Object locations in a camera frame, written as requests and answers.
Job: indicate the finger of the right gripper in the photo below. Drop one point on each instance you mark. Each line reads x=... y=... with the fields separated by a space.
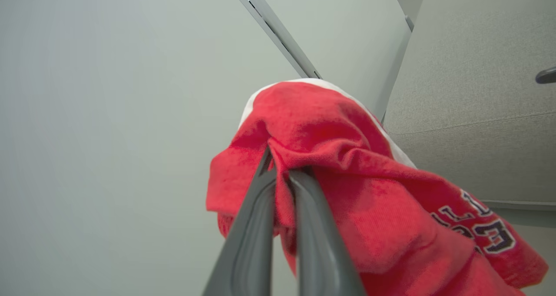
x=547 y=75

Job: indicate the grey metal partition post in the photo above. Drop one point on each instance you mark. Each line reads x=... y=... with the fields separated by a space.
x=278 y=28

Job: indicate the red and white printed garment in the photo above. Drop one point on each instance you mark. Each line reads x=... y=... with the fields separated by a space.
x=347 y=157

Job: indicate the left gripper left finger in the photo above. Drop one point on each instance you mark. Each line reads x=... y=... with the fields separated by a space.
x=247 y=252

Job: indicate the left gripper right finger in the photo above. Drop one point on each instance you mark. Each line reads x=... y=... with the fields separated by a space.
x=321 y=261

